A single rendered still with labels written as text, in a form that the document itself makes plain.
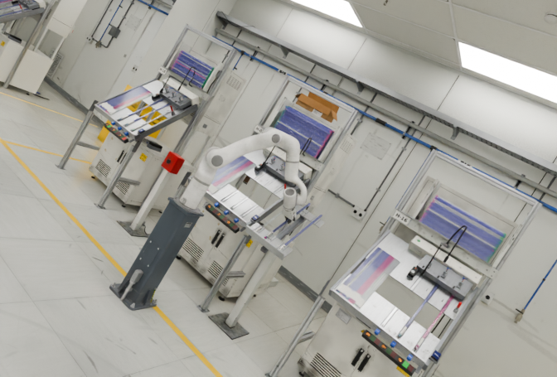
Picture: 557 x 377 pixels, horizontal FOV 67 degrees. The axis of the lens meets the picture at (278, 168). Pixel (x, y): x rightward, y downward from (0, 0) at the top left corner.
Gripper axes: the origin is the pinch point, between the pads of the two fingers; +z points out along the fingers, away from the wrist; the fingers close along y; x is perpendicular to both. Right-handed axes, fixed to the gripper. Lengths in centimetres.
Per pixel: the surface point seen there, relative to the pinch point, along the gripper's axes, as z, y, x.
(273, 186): 10.4, 35.5, -23.9
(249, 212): 6.8, 29.6, 10.7
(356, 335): 40, -80, 20
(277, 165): 6, 46, -40
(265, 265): 23.3, -3.6, 28.4
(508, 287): 113, -152, -145
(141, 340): -6, 4, 123
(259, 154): 13, 71, -44
